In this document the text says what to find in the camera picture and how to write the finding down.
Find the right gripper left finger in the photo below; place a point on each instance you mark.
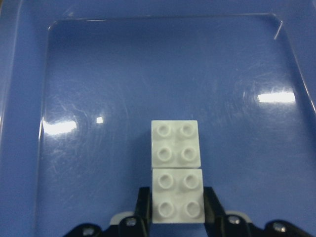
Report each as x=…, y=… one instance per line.
x=143, y=208

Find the blue plastic tray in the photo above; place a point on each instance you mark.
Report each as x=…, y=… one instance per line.
x=82, y=80

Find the white block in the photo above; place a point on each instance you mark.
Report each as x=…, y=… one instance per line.
x=175, y=144
x=177, y=196

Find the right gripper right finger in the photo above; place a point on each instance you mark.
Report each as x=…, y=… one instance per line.
x=213, y=213

